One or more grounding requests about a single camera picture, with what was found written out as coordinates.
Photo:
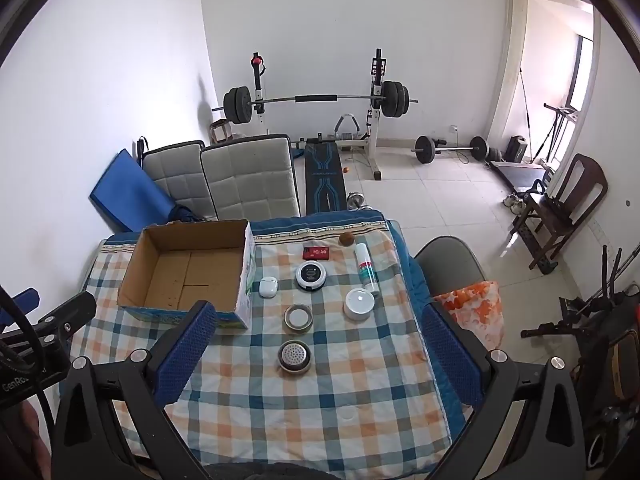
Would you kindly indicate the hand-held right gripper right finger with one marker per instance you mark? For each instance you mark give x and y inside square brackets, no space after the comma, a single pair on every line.
[452,355]

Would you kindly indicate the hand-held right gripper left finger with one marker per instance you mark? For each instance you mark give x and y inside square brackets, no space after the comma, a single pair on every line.
[187,350]

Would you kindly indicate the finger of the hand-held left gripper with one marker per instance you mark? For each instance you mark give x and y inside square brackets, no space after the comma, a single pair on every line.
[65,317]
[17,305]

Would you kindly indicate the cardboard box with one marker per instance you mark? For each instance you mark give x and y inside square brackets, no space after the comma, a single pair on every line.
[155,260]

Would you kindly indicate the white round container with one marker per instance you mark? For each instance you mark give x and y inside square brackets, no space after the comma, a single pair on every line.
[358,304]

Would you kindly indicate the metal strainer cap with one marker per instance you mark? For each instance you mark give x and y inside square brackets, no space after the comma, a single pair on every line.
[295,357]

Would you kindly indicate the white spray bottle green label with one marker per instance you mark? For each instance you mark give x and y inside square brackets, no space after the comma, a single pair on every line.
[366,267]

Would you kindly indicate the round white black-topped device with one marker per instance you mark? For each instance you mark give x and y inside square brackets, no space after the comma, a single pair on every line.
[310,276]

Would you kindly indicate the red card box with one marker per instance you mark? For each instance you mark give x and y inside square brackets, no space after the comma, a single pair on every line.
[316,253]

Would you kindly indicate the person's left hand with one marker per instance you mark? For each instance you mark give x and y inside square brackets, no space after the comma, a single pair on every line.
[30,430]

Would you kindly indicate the grey plastic chair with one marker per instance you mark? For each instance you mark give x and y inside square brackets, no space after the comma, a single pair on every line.
[447,262]

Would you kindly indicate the white earbud case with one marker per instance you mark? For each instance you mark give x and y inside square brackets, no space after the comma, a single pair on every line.
[268,287]

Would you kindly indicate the plaid blue-edged blanket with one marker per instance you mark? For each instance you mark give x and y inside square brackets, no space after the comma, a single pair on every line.
[350,390]

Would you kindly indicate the dark blue cloth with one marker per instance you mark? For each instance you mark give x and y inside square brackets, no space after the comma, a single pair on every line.
[192,214]

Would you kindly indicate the blue foam mat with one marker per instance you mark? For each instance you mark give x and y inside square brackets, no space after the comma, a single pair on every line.
[127,190]

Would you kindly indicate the black tripod stands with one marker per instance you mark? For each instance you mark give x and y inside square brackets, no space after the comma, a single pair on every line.
[600,320]

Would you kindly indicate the brown walnut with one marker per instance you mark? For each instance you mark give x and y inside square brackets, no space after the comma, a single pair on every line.
[346,239]

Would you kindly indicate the pair of white shoes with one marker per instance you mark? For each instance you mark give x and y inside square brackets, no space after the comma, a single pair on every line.
[514,203]

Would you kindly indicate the small white quilted cushion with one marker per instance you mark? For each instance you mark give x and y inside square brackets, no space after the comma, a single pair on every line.
[172,175]

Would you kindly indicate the large white quilted cushion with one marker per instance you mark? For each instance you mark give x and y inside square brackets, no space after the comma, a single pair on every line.
[250,180]

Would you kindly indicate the dark wooden chair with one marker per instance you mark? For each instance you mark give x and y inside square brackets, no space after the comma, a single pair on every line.
[555,205]

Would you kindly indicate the chrome dumbbell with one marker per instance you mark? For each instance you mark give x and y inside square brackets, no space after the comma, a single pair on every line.
[356,200]

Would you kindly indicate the black treadmill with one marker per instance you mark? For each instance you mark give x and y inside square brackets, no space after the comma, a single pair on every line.
[520,175]

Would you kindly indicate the short barbell with black plates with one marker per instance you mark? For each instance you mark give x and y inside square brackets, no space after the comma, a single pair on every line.
[426,149]

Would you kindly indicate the small black speaker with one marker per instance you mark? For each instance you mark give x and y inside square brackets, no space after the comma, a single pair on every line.
[517,149]

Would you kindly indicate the small wooden stool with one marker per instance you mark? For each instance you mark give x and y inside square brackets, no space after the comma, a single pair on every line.
[220,132]

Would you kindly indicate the black blue weight bench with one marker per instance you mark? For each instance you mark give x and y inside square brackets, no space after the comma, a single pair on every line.
[325,175]

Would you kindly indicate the white squat rack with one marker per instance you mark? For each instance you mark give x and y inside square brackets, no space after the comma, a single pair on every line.
[374,125]

